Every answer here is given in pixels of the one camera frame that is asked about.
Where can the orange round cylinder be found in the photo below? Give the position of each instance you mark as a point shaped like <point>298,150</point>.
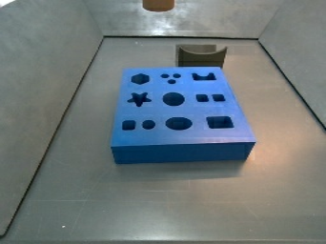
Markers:
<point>158,5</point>

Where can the blue shape sorter block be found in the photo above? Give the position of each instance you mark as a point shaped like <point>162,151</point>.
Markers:
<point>178,115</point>

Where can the dark grey curved holder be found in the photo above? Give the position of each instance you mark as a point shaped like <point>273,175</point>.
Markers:
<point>201,55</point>

